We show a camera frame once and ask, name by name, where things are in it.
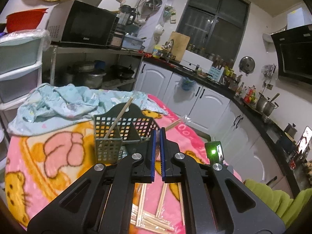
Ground blue plastic bag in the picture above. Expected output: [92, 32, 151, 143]
[180, 77, 196, 91]

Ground steel pot on stove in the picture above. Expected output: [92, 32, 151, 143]
[256, 93, 280, 117]

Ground pink cartoon blanket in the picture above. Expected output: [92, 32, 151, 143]
[4, 95, 242, 234]

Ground green sleeve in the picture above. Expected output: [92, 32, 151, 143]
[243, 179, 311, 229]

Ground pastel plastic drawer unit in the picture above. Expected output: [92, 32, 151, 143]
[1, 29, 51, 110]

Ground hanging steel bowl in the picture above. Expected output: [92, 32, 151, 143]
[143, 0, 162, 11]

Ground white cabinet doors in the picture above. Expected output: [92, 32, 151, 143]
[134, 61, 301, 197]

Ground metal shelf rack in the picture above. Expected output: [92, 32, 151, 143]
[42, 44, 144, 85]

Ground dark kitchen window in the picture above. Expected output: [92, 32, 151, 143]
[177, 0, 250, 62]

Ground black range hood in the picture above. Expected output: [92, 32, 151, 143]
[272, 24, 312, 86]

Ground red plastic basin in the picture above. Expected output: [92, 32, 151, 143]
[6, 8, 47, 33]

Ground black blender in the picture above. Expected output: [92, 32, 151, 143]
[117, 5, 137, 27]

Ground hanging steel pot lid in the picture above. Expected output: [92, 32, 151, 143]
[238, 56, 255, 76]

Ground steel pot on shelf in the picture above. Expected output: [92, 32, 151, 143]
[77, 69, 106, 89]

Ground wooden cutting board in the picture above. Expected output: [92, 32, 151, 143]
[169, 32, 190, 62]

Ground black wok on shelf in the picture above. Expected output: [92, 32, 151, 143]
[109, 65, 135, 79]

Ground light blue crumpled cloth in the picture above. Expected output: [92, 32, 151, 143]
[8, 83, 168, 136]

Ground black microwave oven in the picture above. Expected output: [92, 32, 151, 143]
[47, 0, 118, 47]

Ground light blue knife block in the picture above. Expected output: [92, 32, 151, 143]
[208, 66, 224, 83]

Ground white box on counter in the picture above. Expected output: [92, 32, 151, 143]
[180, 50, 213, 73]

